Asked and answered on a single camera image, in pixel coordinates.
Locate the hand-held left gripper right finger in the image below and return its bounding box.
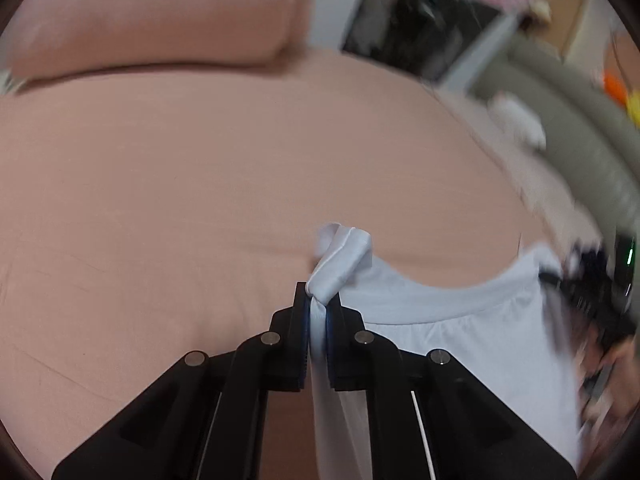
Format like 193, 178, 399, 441
325, 291, 583, 480

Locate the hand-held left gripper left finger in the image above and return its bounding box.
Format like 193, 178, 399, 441
51, 281, 311, 480

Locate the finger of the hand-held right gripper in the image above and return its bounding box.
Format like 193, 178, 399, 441
537, 245, 608, 306

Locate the white shirt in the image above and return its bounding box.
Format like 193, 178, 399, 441
306, 222, 586, 480

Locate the person's right hand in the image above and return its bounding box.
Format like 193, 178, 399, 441
582, 335, 640, 431

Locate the grey-green padded headboard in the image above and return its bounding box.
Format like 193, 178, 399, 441
505, 37, 640, 241

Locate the white plush toy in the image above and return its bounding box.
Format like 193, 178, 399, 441
487, 92, 547, 150

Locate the orange plush toy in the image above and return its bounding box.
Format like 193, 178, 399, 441
602, 72, 631, 106

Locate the round pink bed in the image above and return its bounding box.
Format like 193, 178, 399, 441
0, 50, 576, 480

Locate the white wardrobe door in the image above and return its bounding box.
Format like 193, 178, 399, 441
307, 0, 378, 53

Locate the rolled pink duvet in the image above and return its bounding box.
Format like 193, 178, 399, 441
7, 0, 321, 81

